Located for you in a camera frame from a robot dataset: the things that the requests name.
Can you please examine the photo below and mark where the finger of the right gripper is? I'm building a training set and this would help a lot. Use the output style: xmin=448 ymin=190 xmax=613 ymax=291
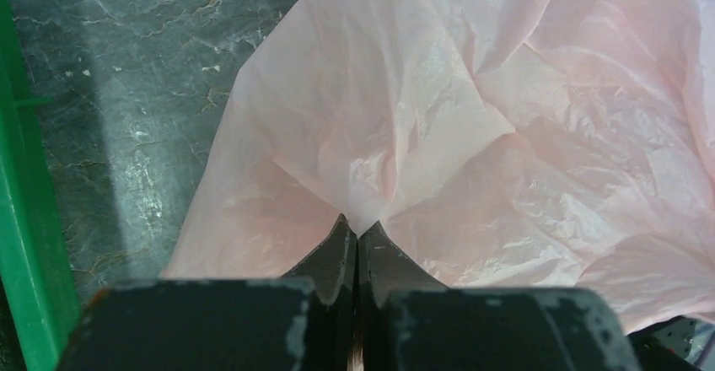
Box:
xmin=628 ymin=316 xmax=714 ymax=371

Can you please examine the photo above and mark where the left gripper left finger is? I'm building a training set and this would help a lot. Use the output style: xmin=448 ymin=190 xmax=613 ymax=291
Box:
xmin=57 ymin=217 xmax=357 ymax=370

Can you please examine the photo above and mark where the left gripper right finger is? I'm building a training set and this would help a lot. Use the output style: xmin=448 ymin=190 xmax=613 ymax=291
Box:
xmin=358 ymin=223 xmax=640 ymax=370

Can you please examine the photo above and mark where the pink plastic bag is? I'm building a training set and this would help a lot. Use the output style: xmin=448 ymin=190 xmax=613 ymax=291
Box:
xmin=163 ymin=0 xmax=714 ymax=332

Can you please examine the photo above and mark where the green plastic tray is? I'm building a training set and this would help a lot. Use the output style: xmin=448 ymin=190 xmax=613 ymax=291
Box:
xmin=1 ymin=0 xmax=80 ymax=370

